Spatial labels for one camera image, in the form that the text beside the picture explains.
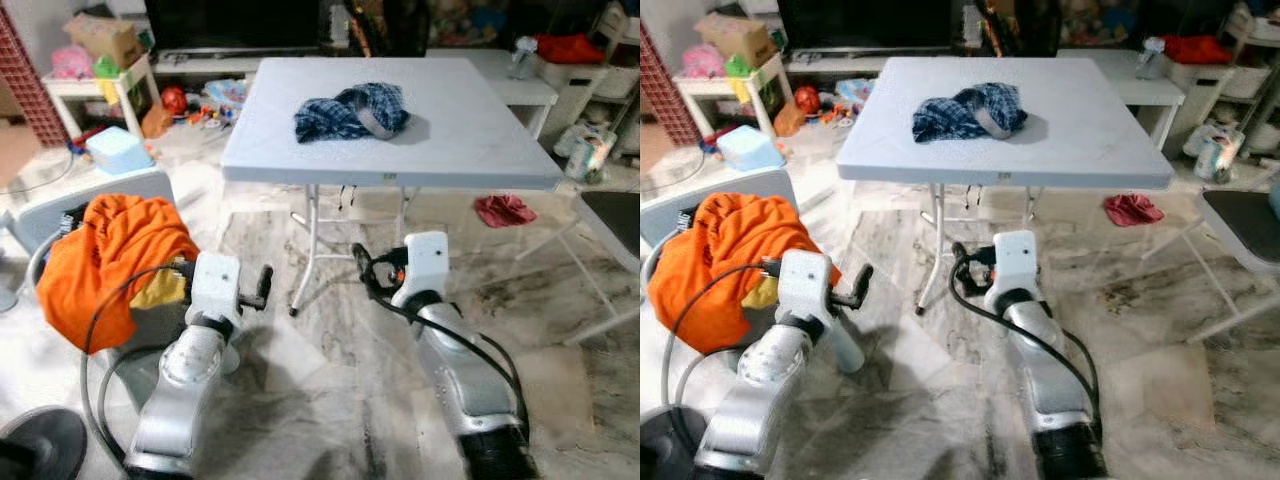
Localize orange t-shirt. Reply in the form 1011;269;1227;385
37;193;201;353
648;193;841;353

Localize blue plaid shorts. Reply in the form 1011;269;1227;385
911;82;1029;144
294;82;411;144

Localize red cloth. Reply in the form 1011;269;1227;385
1103;193;1166;228
473;194;539;229

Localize white folding table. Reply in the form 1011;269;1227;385
220;57;566;316
835;57;1176;316

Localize light blue plastic tub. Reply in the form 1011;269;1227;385
715;127;786;173
85;127;153;176

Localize black garment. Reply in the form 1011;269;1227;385
58;203;93;239

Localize blue printed toy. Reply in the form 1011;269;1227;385
835;78;879;106
205;78;251;106

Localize white tv stand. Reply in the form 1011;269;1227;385
785;45;931;81
150;45;301;81

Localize black fan base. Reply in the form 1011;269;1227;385
640;405;713;480
0;407;89;480

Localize white folding chair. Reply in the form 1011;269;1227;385
555;188;641;346
1180;185;1280;346

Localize white low table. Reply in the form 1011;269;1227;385
1055;48;1189;151
425;48;559;139

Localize white printed bag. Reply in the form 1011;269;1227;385
565;130;618;186
1195;130;1246;186

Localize black office chair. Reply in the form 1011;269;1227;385
345;0;431;56
975;0;1061;56

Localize small white side table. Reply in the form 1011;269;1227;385
675;55;796;141
42;55;161;141

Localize black television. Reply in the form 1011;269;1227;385
145;0;326;53
778;0;956;53

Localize clear water bottle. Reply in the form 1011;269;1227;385
510;36;541;81
1137;36;1168;81

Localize white storage shelf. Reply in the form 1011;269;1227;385
1165;0;1280;151
540;0;641;151

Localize cardboard box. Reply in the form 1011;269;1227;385
65;12;146;71
695;12;779;71

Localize pink bag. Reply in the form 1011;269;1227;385
50;44;96;81
682;44;726;81

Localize red folded fabric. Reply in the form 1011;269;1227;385
535;32;606;66
1160;32;1233;66

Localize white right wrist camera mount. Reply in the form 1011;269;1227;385
390;232;451;309
985;230;1046;301

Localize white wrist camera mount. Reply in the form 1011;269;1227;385
190;252;243;333
390;232;451;309
778;250;833;331
985;230;1046;301

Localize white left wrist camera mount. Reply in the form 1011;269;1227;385
778;250;833;331
190;252;243;333

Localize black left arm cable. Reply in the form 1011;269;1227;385
80;262;196;471
660;260;786;471

